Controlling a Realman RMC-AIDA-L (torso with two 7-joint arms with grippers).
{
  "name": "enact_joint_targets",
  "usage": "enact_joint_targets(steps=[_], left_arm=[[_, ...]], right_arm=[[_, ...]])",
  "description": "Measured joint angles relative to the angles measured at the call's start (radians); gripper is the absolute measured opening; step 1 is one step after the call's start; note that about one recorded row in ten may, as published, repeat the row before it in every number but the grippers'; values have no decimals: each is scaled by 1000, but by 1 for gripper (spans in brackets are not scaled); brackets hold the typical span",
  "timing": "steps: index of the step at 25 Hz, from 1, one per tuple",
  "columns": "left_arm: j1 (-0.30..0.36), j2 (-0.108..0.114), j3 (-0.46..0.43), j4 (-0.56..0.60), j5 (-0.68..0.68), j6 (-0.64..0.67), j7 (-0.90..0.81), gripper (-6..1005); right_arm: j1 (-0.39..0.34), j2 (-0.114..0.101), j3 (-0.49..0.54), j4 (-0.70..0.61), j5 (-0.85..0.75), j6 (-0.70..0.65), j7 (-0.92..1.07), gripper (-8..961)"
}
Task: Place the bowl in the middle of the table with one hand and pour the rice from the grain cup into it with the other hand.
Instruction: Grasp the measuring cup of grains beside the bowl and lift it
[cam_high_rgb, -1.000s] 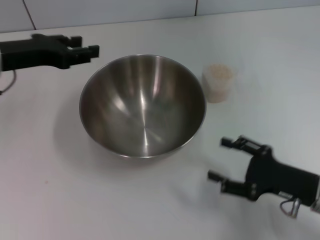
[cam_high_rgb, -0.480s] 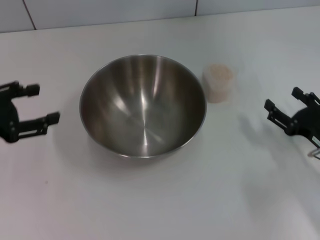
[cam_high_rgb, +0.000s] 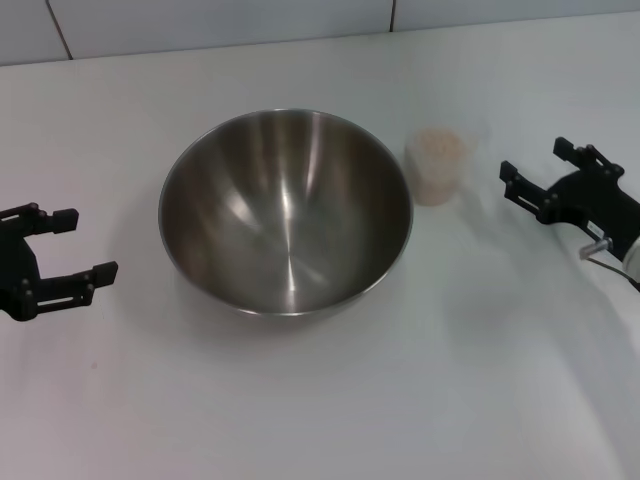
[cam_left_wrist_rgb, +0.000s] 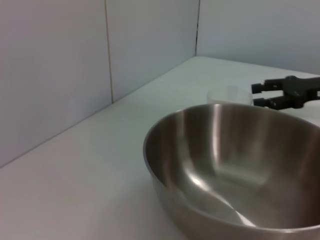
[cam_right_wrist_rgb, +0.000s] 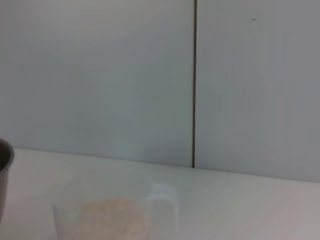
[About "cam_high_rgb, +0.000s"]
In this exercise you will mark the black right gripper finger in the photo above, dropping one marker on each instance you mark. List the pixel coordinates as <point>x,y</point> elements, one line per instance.
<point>525,187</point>
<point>595,156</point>

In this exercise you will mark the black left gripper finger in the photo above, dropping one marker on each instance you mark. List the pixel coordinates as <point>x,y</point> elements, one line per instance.
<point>50,221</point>
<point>70,287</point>

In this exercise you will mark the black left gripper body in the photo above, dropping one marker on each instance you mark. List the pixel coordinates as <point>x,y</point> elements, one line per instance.
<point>15,270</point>

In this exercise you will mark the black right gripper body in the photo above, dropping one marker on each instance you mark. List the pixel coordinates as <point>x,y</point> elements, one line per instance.
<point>595,205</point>

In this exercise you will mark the clear plastic cup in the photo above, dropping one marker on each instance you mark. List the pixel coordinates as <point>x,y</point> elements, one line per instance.
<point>435,167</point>

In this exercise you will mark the uncooked rice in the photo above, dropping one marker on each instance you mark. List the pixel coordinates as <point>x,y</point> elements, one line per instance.
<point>436,160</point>

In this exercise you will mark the stainless steel mixing bowl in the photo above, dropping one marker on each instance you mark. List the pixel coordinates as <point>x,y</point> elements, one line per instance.
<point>285,210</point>

